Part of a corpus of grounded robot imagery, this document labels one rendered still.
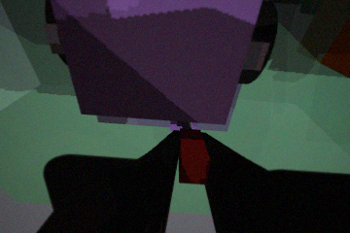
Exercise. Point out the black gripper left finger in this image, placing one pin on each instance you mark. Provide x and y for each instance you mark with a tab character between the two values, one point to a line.
145	183

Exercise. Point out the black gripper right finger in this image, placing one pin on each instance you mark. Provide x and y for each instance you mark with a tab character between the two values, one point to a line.
246	198

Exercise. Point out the red-headed metal pin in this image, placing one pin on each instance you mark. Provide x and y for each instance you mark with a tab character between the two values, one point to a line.
194	161

